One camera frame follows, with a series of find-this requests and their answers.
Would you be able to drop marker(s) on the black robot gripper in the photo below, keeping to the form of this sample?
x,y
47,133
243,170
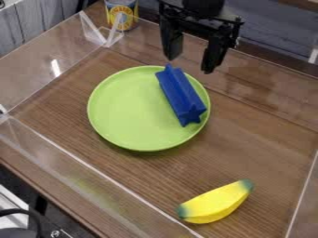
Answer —
x,y
206,18

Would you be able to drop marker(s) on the yellow toy banana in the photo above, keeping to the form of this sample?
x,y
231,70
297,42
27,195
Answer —
x,y
216,204

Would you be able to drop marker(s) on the green round plate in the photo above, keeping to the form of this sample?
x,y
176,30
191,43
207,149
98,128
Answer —
x,y
130,114

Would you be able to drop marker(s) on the yellow labelled tin can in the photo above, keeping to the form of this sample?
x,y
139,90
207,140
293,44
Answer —
x,y
122,12

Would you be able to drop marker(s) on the blue star-shaped block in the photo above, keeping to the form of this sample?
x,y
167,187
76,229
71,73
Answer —
x,y
183,98

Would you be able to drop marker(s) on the clear acrylic corner bracket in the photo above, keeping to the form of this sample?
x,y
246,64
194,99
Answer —
x,y
102,36

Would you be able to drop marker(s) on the clear acrylic tray wall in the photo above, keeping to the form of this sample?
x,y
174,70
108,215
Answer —
x,y
108,208

